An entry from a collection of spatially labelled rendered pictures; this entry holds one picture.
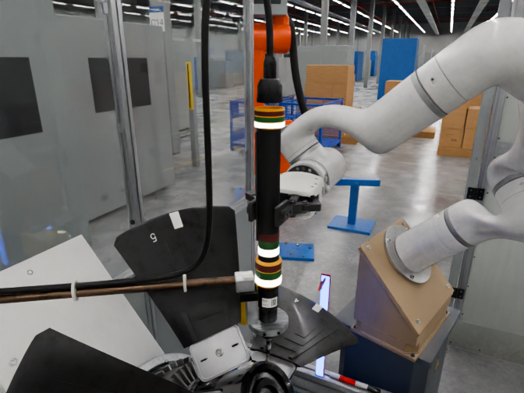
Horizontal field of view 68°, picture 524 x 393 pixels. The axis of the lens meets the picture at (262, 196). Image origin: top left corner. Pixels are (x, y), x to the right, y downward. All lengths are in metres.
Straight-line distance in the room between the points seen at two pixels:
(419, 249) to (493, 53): 0.66
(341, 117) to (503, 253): 1.91
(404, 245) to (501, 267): 1.41
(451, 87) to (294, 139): 0.29
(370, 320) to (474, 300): 1.50
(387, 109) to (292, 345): 0.48
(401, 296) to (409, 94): 0.64
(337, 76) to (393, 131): 7.86
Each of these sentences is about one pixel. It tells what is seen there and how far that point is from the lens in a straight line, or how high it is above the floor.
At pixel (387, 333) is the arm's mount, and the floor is 0.98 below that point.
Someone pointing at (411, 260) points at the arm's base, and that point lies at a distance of 1.21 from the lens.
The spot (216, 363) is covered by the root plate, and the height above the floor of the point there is 1.24.
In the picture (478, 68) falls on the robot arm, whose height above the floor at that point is 1.70.
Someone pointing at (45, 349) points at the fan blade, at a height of 1.42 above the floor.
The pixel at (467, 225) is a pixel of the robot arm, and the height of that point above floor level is 1.31.
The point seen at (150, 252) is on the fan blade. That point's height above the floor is 1.39.
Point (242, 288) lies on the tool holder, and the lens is 0.64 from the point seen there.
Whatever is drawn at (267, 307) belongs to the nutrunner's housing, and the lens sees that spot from 0.66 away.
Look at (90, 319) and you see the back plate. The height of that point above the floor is 1.24.
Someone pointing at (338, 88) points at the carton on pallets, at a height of 1.13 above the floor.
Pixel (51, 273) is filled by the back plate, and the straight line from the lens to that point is 0.85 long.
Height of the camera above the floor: 1.71
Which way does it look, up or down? 20 degrees down
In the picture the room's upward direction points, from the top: straight up
